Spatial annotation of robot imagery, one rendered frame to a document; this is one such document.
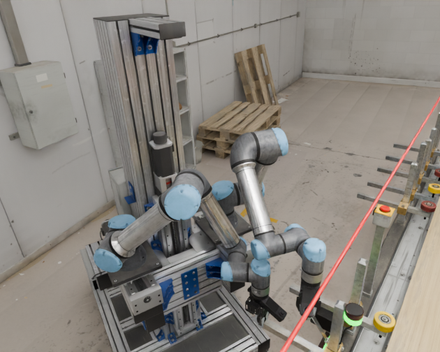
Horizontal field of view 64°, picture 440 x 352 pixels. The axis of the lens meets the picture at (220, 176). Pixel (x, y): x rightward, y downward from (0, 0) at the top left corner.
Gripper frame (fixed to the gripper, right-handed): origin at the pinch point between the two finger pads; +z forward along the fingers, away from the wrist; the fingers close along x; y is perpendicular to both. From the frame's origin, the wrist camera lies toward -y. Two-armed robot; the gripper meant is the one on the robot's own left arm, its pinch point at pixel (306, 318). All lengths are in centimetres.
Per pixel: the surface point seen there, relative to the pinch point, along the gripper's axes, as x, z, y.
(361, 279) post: -20.1, -4.8, 20.8
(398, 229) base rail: -52, 30, 107
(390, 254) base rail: -44, 30, 81
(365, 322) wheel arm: -24.1, 13.4, 15.3
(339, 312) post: -10.7, -9.6, -2.3
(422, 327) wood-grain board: -44.5, 8.7, 14.0
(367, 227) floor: -51, 101, 203
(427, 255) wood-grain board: -55, 9, 60
